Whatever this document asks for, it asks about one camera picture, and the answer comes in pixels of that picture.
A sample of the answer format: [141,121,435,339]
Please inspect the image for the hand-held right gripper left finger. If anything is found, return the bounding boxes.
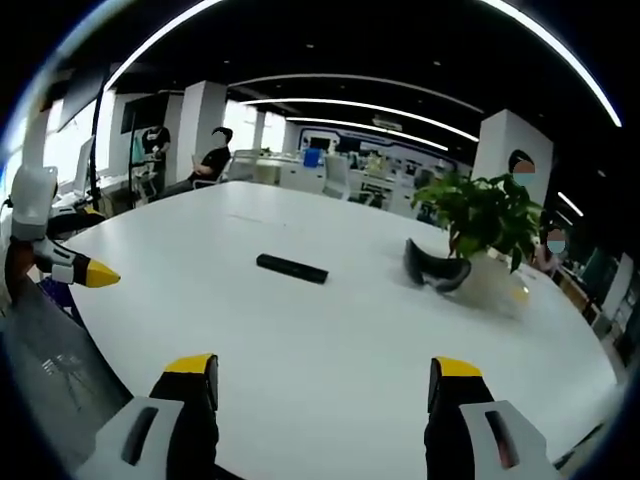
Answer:
[74,352,221,480]

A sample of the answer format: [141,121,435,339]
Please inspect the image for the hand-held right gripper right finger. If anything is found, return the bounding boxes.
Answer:
[423,355,562,480]

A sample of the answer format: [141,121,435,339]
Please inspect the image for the black remote control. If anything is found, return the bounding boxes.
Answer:
[255,253,330,286]

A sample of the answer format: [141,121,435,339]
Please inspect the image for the person's left hand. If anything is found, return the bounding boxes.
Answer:
[5,238,40,301]

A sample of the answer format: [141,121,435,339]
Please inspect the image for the computer monitor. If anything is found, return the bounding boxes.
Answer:
[71,135,96,198]

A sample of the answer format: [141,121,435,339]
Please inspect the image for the black floor stand pole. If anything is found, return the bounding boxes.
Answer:
[87,64,111,217]

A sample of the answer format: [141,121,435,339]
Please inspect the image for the white plant pot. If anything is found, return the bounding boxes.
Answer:
[452,249,531,321]

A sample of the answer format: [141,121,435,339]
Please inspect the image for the black grey headset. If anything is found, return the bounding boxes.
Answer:
[402,237,473,294]

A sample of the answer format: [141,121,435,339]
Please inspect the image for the white office chair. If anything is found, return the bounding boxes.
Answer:
[322,154,353,201]
[219,148,264,184]

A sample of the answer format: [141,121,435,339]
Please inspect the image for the green potted plant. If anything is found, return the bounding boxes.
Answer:
[410,171,544,274]

